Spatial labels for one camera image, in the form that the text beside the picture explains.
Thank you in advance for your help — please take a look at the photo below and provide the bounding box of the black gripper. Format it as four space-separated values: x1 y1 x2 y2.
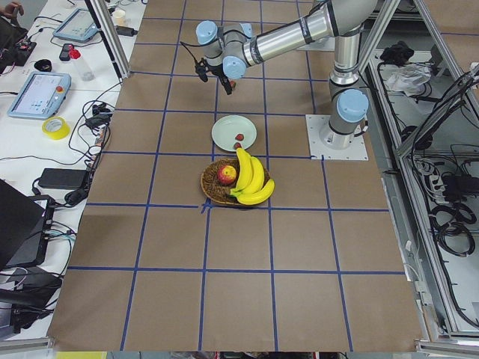
207 64 233 95

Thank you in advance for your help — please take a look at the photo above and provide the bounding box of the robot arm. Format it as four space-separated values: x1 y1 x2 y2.
195 0 377 150

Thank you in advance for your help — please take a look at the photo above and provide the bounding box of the light green plate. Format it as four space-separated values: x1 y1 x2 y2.
211 115 257 152

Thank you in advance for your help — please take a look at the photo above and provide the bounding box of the red apple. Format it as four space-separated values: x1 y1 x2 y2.
217 165 237 185

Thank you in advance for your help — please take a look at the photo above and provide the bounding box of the wicker basket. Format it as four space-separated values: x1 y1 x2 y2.
201 159 271 206

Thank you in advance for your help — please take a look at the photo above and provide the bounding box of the yellow banana bunch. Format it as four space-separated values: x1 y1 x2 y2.
230 147 275 206

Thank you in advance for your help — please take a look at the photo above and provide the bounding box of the paper cup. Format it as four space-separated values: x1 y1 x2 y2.
112 8 126 26

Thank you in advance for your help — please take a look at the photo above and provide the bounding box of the clear plastic bottle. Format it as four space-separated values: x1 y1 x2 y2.
68 45 94 82

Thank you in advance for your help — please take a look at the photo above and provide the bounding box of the far teach pendant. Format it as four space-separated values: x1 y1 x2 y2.
53 8 98 43

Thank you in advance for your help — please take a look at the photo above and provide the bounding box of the teach pendant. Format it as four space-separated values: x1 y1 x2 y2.
7 71 71 120
53 8 98 43

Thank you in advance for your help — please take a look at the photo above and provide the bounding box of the yellow tape roll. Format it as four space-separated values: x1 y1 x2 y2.
42 116 70 141

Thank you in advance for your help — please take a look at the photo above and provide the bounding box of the near teach pendant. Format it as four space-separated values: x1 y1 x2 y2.
7 71 71 120

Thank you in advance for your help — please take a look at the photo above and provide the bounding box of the black power brick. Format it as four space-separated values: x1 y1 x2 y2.
38 168 88 189

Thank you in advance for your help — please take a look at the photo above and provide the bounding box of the black laptop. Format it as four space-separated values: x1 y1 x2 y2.
1 181 54 270

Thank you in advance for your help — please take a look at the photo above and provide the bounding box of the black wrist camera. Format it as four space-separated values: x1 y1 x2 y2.
195 58 209 82

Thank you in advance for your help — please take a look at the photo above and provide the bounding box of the aluminium frame post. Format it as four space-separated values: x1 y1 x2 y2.
85 0 130 80

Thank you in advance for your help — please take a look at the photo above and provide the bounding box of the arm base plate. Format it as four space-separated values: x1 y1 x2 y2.
305 114 368 161

